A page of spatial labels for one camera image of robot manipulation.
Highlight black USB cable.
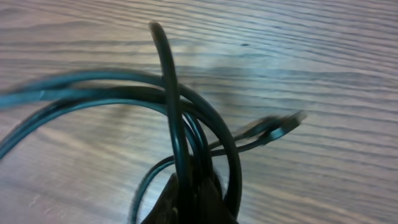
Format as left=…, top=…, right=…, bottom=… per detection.
left=0, top=21, right=243, bottom=224

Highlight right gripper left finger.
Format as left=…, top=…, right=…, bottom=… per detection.
left=141, top=174, right=178, bottom=224

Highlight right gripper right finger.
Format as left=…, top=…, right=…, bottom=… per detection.
left=198, top=174, right=238, bottom=224

